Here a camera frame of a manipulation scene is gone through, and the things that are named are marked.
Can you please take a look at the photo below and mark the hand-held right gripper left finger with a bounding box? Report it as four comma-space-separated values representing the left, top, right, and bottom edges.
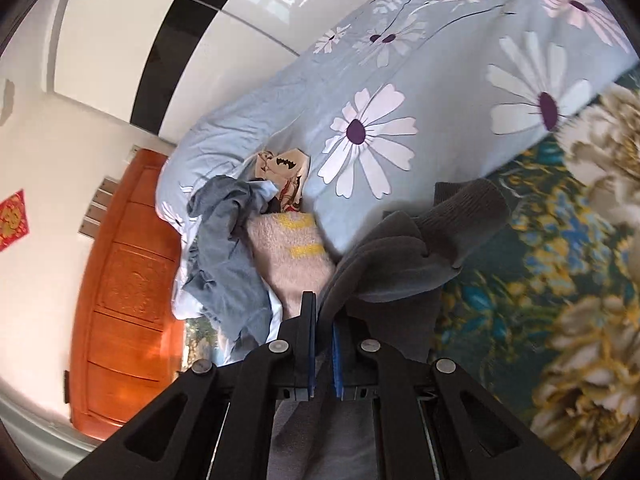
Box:
62, 290, 317, 480

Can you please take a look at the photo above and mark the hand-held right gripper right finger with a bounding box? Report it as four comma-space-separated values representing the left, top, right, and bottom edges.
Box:
332, 306, 584, 480

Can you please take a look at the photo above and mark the dark grey garment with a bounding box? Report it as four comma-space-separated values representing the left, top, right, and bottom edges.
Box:
272, 177, 512, 480

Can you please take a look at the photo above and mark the beige fluffy sweater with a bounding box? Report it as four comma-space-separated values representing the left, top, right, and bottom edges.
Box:
246, 211, 337, 322

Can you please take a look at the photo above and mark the blue grey garment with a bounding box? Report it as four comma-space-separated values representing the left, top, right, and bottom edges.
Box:
184, 175, 279, 356

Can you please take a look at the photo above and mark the cream cartoon print cloth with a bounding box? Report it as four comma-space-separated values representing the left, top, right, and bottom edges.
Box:
252, 147, 311, 214

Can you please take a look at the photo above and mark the carved wooden headboard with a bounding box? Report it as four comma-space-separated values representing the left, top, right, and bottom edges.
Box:
69, 148, 202, 444

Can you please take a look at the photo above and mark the light blue floral duvet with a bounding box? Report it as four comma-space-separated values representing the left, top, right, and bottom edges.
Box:
155, 0, 640, 322

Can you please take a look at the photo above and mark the white wardrobe with black stripe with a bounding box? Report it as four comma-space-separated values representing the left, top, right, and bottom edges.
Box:
46, 0, 432, 147

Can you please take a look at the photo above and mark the red wall decoration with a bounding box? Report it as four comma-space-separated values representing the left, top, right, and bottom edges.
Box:
0, 188, 31, 254

